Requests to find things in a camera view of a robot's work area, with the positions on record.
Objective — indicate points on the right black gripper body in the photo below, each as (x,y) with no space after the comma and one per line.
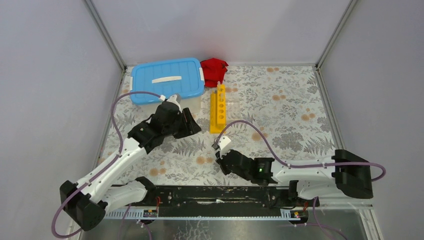
(247,176)

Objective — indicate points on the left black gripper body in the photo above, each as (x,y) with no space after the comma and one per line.
(169,130)

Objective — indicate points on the blue plastic bin lid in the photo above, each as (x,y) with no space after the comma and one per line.
(183,76)

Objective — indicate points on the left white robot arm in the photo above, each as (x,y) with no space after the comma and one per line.
(92,197)

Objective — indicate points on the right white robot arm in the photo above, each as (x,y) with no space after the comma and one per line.
(343,173)

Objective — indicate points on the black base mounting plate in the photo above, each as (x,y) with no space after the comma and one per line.
(223,202)

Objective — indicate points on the yellow test tube rack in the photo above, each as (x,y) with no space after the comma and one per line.
(217,120)

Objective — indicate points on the clear plastic tube rack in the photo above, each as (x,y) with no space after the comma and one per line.
(233,110)

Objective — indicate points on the floral patterned table mat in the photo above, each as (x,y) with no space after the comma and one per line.
(283,114)

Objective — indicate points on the red cloth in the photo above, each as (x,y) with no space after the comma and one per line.
(214,71)

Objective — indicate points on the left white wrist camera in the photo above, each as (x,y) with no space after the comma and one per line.
(174,99)

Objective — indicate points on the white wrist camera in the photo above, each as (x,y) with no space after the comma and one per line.
(174,99)
(222,146)

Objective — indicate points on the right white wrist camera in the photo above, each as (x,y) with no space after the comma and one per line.
(222,146)

